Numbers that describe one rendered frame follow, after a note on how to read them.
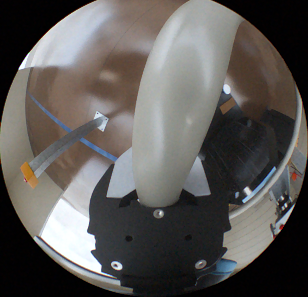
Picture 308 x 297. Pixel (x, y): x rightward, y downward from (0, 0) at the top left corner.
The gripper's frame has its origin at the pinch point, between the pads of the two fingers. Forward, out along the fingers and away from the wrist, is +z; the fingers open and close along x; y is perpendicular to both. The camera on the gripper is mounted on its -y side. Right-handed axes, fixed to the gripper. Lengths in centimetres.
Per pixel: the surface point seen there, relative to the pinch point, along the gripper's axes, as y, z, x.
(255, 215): 412, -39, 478
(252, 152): 26, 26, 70
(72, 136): 16, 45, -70
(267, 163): 23, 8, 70
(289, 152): 1.7, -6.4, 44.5
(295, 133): -5.5, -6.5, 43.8
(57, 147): 16, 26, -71
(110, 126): 30, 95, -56
